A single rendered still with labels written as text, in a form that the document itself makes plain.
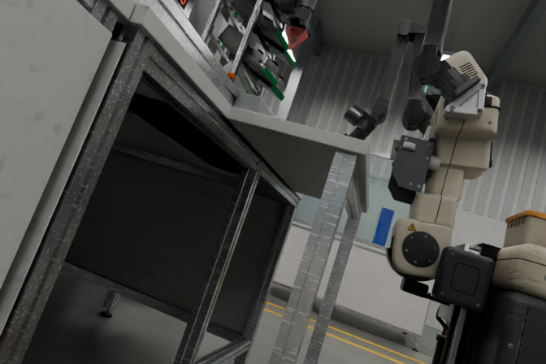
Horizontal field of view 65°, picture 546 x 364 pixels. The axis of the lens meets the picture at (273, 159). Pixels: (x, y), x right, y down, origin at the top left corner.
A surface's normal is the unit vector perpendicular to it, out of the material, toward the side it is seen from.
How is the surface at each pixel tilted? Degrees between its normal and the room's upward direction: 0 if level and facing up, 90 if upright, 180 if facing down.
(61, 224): 90
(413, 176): 90
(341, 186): 90
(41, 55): 90
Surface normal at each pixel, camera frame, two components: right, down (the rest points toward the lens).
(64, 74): 0.92, 0.26
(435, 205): -0.21, -0.25
